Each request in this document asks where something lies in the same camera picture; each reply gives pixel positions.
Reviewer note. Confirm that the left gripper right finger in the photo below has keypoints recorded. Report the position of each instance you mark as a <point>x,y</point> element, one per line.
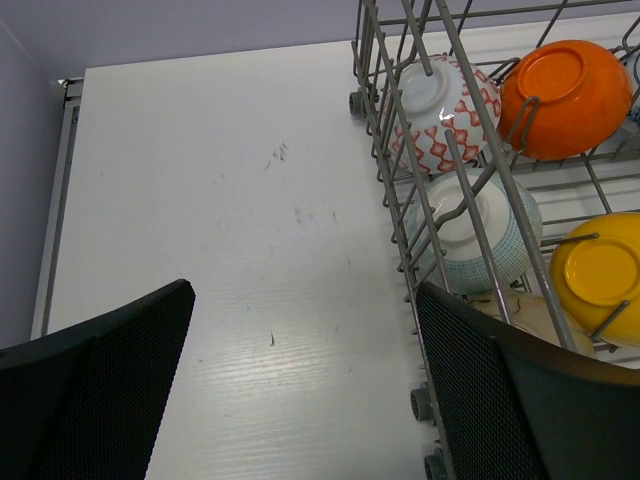
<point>511,406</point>

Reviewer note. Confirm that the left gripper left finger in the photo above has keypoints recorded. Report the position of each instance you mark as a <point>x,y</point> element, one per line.
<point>86,402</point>

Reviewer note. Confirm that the black glossy bowl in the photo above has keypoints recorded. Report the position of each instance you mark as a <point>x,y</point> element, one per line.
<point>529,313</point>

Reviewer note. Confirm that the yellow-orange bowl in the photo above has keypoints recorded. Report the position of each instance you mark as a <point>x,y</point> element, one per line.
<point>595,272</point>

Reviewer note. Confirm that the grey wire dish rack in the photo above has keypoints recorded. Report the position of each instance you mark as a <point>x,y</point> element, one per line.
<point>491,224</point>

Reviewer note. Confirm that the blue triangle pattern bowl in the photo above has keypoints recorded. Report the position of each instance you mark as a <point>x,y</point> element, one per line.
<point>437,103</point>

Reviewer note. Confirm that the orange bowl white inside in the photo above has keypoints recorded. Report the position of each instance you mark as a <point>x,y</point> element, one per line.
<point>563,99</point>

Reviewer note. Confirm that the blue floral bowl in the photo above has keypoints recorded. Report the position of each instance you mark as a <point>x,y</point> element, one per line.
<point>631,123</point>

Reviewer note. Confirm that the aluminium table rail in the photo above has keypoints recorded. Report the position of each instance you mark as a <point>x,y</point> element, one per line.
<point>73,89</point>

